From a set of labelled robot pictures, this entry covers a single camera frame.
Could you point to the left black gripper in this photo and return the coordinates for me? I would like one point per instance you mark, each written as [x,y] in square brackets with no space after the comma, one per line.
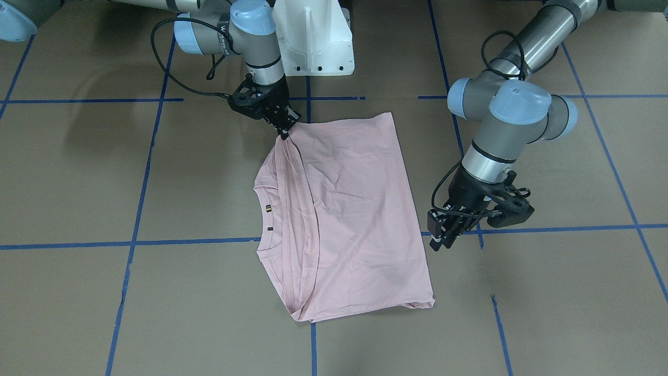
[466,191]

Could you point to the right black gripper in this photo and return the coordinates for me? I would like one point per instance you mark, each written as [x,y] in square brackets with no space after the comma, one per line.
[275,99]

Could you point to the pink Snoopy t-shirt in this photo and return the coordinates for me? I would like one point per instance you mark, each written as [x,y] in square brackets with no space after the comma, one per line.
[340,232]

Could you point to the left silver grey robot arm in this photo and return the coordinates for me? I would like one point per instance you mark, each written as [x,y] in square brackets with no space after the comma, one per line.
[512,113]

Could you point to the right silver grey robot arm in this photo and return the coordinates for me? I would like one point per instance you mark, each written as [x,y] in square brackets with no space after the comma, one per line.
[224,29]

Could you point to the blue tape line crosswise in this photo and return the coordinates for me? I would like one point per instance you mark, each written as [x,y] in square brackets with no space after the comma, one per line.
[107,244]

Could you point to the blue tape line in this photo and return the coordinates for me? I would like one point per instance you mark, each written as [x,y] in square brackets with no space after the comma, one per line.
[455,101]
[6,99]
[611,170]

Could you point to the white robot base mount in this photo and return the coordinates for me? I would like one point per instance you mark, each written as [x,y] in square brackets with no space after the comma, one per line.
[315,38]

